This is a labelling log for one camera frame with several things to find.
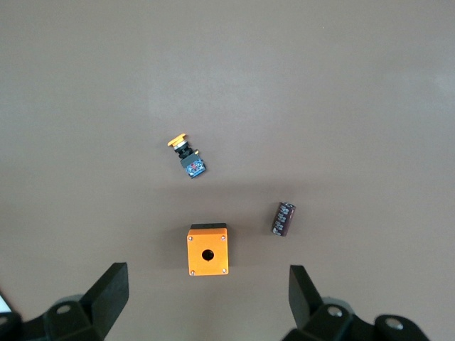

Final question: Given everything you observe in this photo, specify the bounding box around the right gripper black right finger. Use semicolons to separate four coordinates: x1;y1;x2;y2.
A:
282;265;374;341

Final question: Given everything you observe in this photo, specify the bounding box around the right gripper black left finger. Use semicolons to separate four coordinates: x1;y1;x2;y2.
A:
23;262;129;341

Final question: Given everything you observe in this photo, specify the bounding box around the orange button enclosure box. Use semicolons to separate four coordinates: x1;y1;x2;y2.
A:
186;222;230;277

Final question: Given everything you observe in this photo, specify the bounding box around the yellow mushroom push button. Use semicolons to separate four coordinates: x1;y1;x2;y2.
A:
166;133;206;180

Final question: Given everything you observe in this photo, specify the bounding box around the dark cylindrical capacitor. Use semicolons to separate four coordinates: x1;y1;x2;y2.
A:
271;201;298;237

